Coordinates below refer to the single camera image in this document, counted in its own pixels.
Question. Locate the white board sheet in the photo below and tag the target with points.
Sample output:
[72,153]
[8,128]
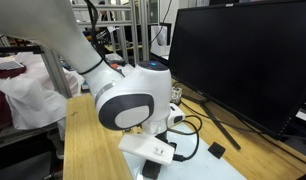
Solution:
[206,166]

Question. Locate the computer keyboard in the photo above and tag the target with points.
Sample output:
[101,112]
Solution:
[8,65]

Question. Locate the black monitor stand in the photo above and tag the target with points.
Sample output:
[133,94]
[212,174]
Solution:
[221,128]

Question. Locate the large black monitor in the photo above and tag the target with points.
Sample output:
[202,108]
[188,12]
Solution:
[246,56]

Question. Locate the black tape square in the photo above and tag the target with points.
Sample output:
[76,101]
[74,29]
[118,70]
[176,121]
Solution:
[216,150]

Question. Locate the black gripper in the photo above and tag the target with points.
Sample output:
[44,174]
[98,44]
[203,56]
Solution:
[162,136]

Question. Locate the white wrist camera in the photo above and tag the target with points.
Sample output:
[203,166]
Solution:
[175,116]

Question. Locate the aluminium frame rack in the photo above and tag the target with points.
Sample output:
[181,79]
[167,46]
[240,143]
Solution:
[144,40]

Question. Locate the tall clear black-banded bottle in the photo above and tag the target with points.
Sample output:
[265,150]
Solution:
[176,96]

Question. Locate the white cloth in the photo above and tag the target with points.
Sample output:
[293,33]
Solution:
[33,96]

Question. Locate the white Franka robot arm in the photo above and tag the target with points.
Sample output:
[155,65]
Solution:
[133,86]

